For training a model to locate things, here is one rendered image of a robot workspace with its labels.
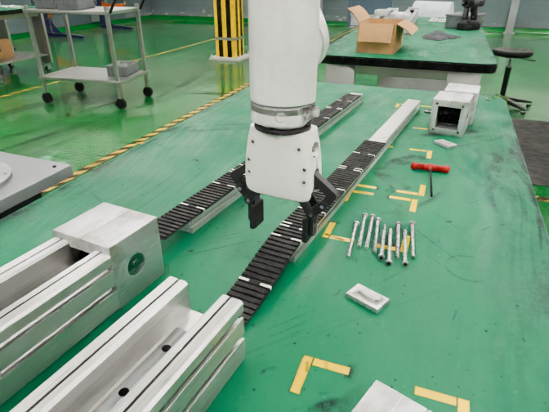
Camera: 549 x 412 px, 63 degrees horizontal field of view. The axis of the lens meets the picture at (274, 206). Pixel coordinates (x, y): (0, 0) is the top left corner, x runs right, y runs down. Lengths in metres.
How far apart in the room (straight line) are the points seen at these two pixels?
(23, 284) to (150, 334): 0.19
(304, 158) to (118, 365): 0.32
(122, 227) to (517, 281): 0.56
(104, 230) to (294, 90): 0.30
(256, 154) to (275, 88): 0.10
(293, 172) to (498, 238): 0.40
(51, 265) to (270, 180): 0.30
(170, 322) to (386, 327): 0.27
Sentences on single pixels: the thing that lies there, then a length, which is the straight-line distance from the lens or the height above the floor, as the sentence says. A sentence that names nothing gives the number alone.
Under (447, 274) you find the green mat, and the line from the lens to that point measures 0.71.
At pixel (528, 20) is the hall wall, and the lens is 11.48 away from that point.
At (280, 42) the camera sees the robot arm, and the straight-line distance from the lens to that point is 0.54.
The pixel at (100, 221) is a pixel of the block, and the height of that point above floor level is 0.87.
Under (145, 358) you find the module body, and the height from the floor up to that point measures 0.82.
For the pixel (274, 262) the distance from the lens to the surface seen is 0.65.
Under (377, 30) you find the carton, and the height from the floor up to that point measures 0.90.
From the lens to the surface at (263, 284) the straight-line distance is 0.62.
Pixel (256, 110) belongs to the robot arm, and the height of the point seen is 1.02.
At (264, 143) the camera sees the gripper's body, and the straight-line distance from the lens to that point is 0.59.
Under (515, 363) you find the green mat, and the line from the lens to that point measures 0.61.
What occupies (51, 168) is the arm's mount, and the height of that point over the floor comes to 0.81.
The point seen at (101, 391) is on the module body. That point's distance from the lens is 0.48.
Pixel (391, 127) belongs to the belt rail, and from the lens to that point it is 1.24.
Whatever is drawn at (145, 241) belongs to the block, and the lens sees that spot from 0.63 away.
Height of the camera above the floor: 1.18
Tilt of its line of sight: 28 degrees down
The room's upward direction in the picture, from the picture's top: straight up
